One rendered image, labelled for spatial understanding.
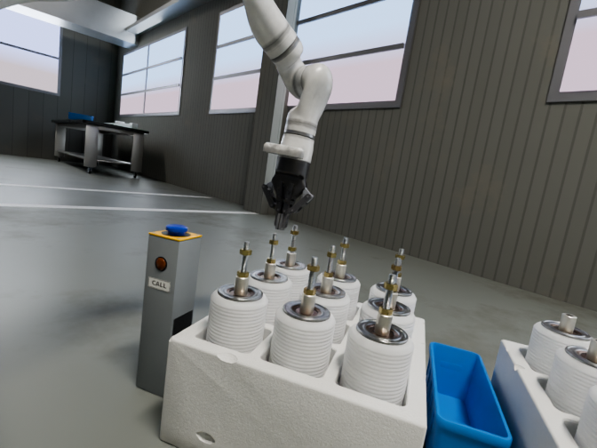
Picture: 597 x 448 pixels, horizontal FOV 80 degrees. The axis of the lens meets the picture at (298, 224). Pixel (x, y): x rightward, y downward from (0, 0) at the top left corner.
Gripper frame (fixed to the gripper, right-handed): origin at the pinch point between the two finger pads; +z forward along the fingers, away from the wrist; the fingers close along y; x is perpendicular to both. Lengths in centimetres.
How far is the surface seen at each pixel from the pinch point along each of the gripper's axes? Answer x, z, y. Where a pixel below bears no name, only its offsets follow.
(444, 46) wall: -180, -116, -6
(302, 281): 0.1, 11.7, -8.1
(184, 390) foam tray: 29.0, 26.1, -3.1
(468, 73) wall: -174, -98, -24
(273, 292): 13.7, 11.5, -7.7
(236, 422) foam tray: 28.2, 27.4, -12.7
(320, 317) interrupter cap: 22.3, 9.8, -20.0
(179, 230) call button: 20.5, 4.0, 10.7
